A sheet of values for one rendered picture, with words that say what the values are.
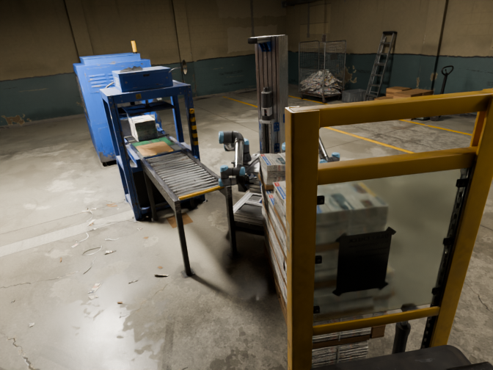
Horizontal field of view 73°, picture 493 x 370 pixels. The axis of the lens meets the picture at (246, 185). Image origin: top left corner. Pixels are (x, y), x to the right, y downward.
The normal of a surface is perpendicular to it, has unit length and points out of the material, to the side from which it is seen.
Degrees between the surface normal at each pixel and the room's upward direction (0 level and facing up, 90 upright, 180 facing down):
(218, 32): 90
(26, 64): 90
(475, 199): 90
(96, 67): 90
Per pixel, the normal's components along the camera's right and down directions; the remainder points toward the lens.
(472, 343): -0.06, -0.91
